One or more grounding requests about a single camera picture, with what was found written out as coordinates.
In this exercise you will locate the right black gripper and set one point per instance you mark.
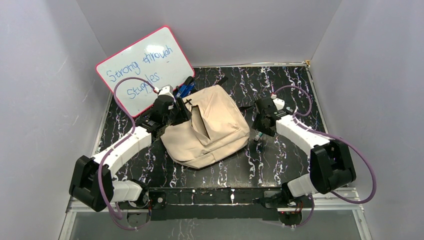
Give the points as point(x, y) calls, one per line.
point(257, 124)

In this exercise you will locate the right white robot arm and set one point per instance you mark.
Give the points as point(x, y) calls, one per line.
point(330, 161)

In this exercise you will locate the pink framed whiteboard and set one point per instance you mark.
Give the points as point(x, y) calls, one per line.
point(156, 60)

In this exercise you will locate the beige backpack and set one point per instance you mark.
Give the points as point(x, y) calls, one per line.
point(216, 129)

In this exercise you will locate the green white glue stick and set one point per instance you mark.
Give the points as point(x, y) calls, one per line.
point(258, 137)

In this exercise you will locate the black base frame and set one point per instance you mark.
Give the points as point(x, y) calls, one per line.
point(263, 203)

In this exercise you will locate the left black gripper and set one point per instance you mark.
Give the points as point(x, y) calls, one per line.
point(180, 110)

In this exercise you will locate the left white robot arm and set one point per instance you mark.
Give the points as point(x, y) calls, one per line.
point(92, 179)

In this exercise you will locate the aluminium rail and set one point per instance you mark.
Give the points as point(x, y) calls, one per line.
point(329, 218)

